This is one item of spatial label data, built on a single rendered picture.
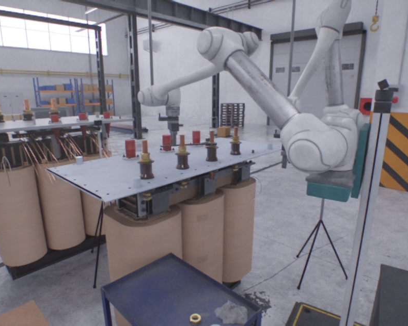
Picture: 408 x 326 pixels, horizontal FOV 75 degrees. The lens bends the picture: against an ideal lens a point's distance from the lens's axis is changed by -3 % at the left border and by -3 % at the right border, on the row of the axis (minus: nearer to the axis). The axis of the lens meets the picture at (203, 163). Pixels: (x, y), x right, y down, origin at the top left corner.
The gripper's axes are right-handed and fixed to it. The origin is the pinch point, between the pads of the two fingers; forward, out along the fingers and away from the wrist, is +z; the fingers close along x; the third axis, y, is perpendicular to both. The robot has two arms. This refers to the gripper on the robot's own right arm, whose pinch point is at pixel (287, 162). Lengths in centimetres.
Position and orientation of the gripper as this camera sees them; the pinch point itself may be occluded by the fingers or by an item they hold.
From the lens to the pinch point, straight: 170.9
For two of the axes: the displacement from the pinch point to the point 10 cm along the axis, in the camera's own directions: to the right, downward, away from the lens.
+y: 8.4, 1.4, -5.3
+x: 5.5, -2.0, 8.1
